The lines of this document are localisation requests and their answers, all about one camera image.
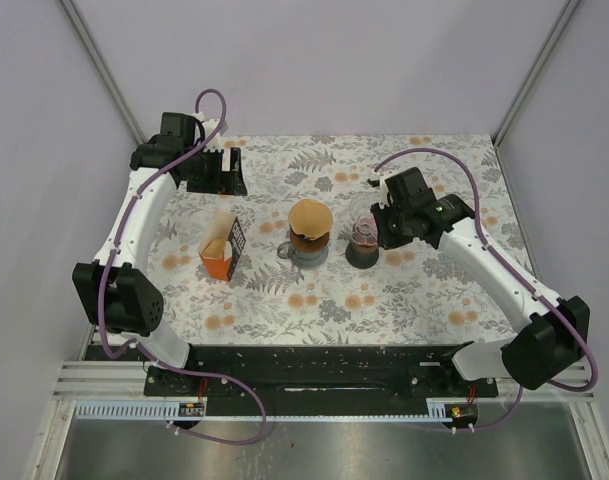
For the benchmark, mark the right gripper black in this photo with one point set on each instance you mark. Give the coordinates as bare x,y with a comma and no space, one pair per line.
387,240

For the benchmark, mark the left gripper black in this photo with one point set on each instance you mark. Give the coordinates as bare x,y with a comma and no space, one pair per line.
223,182

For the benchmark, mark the dark mug red rim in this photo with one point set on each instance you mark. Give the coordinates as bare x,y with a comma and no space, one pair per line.
361,256

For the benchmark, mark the coffee paper filter box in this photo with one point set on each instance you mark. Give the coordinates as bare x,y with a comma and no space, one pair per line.
222,245

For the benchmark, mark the brown paper coffee filter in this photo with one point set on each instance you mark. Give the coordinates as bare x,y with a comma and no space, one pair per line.
310,218

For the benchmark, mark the wooden dripper ring holder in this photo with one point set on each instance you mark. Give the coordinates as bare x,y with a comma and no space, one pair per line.
303,244

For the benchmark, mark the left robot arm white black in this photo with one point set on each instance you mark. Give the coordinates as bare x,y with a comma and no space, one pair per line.
115,292

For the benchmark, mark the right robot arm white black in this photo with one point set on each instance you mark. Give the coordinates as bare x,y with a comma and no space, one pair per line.
549,329

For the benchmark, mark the glass coffee server carafe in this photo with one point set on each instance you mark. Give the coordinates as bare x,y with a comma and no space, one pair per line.
286,251

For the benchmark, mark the floral pattern table mat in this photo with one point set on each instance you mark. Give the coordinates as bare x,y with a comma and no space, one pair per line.
413,295

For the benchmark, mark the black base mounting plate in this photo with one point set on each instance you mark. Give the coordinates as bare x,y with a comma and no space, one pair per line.
415,371

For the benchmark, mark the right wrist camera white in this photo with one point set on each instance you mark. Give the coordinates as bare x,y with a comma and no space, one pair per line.
378,180

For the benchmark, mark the aluminium rail frame front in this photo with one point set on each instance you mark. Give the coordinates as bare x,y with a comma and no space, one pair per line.
127,380

